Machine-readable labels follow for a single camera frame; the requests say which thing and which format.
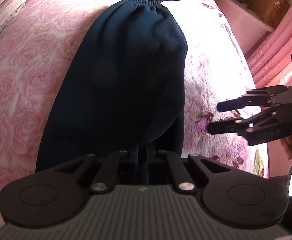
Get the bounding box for navy blue sweatpants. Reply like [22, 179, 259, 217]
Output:
[36, 0, 188, 172]

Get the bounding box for pink curtain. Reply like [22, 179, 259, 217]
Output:
[247, 6, 292, 88]

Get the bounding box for brown cardboard box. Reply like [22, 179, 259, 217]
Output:
[245, 0, 290, 28]

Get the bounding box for pink floral bed blanket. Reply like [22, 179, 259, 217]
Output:
[0, 0, 268, 227]

